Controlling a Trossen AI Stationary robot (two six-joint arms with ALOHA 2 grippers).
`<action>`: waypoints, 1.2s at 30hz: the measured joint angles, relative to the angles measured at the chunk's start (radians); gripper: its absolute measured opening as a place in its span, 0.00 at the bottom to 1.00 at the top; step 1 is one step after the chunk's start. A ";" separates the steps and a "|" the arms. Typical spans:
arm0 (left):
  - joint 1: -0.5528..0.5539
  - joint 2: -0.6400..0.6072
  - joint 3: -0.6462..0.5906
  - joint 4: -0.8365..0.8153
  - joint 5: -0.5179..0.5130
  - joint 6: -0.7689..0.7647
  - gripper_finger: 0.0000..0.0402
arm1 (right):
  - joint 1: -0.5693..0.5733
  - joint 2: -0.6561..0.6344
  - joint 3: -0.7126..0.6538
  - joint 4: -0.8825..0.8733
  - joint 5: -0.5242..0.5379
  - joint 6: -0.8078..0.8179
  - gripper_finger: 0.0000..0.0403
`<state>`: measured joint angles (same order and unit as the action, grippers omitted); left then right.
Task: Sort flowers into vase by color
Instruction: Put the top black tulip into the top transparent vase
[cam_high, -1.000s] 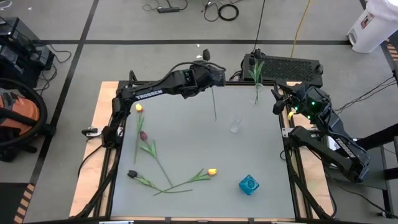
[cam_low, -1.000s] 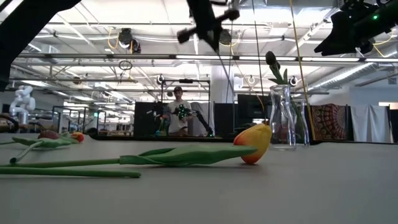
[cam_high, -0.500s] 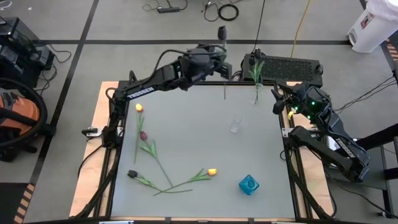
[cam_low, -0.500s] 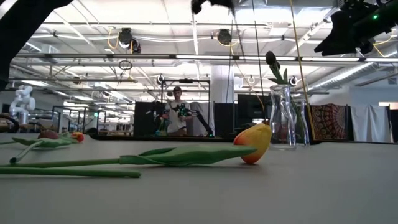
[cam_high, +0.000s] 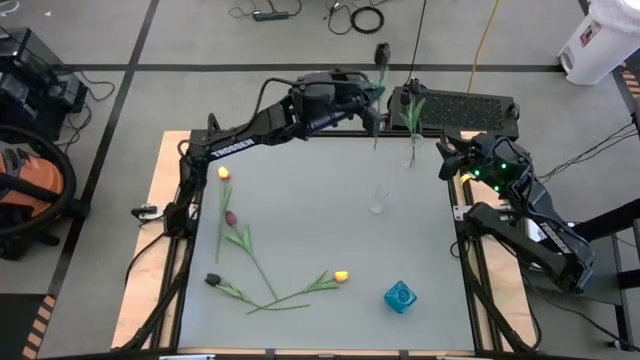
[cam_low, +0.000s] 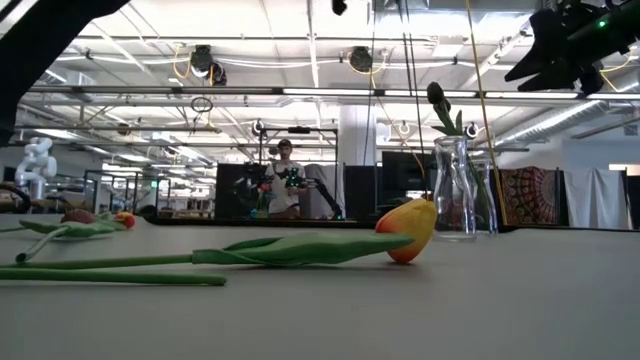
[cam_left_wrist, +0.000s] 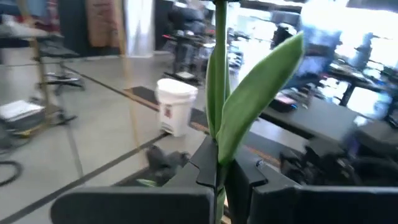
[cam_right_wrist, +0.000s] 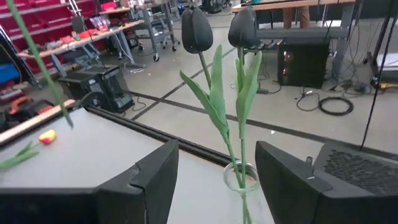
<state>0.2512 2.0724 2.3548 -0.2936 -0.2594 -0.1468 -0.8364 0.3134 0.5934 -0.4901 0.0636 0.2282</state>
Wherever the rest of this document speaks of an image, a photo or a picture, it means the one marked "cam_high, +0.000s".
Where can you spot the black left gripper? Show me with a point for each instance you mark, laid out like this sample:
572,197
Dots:
350,92

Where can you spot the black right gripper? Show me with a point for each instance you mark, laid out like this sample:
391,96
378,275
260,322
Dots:
482,155

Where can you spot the yellow orange artificial tulip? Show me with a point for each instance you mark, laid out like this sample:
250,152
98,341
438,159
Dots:
341,276

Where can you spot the dark red artificial tulip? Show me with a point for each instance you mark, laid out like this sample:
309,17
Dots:
230,218

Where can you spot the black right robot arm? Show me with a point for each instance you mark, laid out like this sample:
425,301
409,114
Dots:
550,240

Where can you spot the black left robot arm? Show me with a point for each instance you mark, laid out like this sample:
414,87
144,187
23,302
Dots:
235,147

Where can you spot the clear glass vase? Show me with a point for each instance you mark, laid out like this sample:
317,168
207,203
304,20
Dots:
379,200
406,160

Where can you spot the blue glass vase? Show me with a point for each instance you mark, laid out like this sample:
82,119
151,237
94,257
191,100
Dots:
400,296

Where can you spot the yellow tape tag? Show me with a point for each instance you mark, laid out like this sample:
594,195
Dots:
466,177

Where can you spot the black perforated computer case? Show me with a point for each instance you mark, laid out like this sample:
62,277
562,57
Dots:
465,112

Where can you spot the black power strip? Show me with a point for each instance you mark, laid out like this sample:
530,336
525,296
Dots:
270,16

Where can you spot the black metal stand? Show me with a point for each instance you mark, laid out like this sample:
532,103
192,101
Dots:
615,220

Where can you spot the white plastic bin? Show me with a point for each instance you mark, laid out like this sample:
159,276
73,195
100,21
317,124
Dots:
600,45

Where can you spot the plywood base board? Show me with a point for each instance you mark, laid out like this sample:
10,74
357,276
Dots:
150,280

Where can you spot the black electronics cart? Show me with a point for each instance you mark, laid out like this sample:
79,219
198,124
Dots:
30,75

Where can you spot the orange black shop vacuum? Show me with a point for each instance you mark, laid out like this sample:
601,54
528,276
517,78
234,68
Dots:
30,180

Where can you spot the black aluminium table frame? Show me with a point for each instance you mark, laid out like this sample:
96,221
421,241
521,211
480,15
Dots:
345,134

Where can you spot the metal mounting bracket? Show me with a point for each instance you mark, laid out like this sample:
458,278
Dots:
461,212
145,212

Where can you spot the white edge bracket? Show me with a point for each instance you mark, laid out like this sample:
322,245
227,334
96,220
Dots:
187,357

